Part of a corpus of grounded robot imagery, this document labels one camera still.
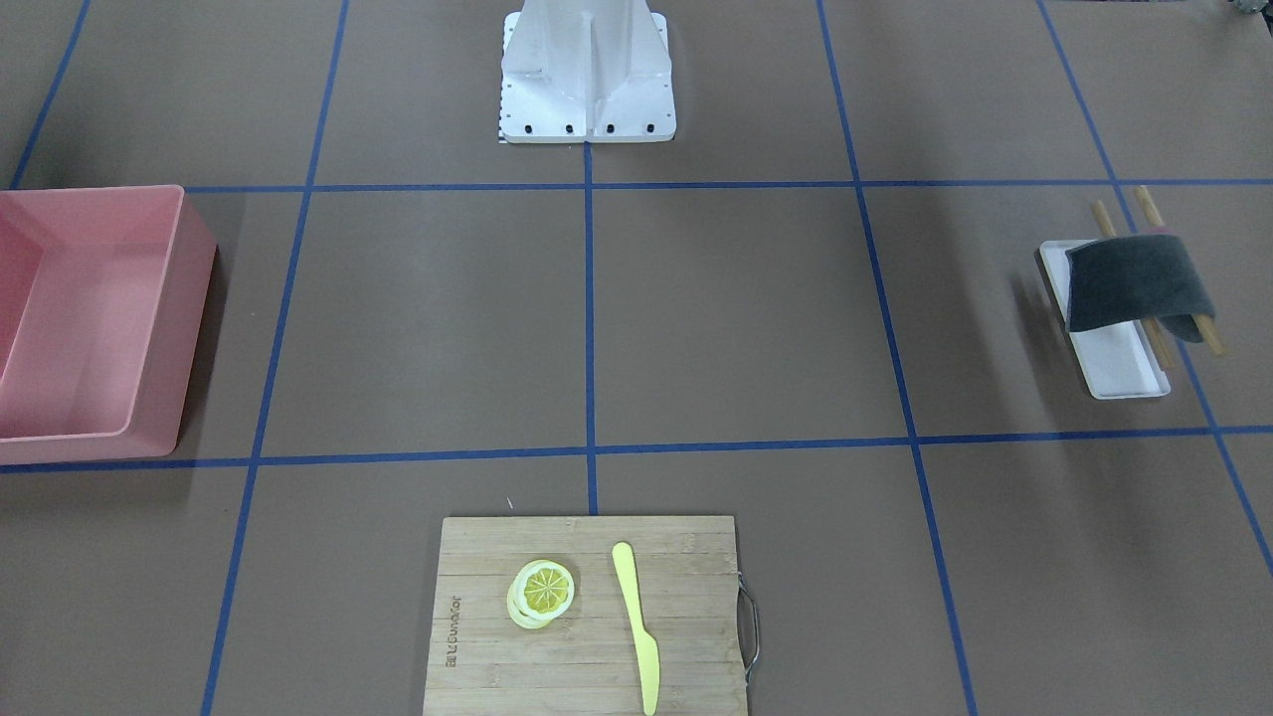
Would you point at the grey cleaning cloth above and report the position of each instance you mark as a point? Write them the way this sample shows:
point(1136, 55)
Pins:
point(1131, 278)

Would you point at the pink plastic bin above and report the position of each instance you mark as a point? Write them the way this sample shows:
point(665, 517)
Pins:
point(103, 298)

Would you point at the wooden rod near tray edge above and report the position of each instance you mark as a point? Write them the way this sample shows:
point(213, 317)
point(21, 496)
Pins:
point(1204, 323)

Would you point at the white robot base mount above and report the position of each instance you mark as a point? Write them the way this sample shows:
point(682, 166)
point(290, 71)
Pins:
point(586, 71)

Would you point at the yellow plastic knife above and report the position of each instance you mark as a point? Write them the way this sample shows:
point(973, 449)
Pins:
point(645, 646)

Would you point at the white rectangular tray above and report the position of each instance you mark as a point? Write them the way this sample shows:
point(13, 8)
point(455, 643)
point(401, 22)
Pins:
point(1116, 361)

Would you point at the yellow lemon slice toy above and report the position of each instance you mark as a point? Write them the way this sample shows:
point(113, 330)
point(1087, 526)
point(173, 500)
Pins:
point(540, 593)

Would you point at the bamboo cutting board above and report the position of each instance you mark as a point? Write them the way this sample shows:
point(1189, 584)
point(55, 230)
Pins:
point(481, 663)

